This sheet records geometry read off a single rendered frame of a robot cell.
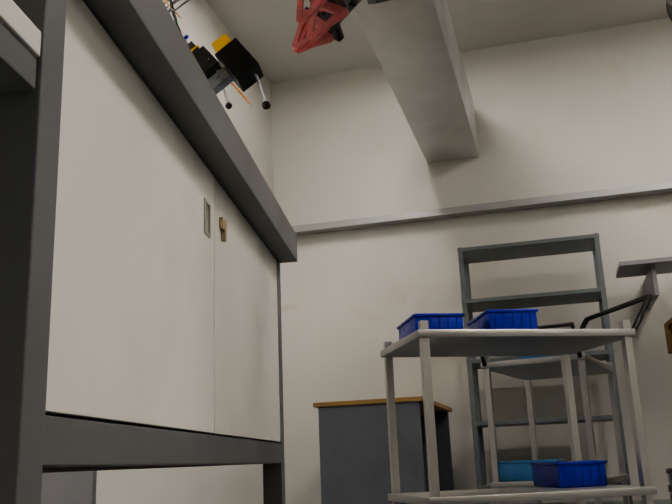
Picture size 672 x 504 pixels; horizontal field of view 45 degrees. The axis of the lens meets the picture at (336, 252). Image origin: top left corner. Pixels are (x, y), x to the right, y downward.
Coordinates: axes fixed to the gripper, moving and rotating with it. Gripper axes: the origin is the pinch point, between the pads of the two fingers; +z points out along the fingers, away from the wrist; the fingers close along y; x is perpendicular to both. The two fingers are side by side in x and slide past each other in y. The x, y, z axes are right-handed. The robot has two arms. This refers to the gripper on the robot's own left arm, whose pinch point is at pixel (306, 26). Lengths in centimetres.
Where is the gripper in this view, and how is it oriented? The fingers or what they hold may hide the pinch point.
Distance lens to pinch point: 137.1
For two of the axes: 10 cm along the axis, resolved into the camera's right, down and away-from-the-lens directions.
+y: -2.7, -2.4, -9.3
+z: -4.4, 8.9, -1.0
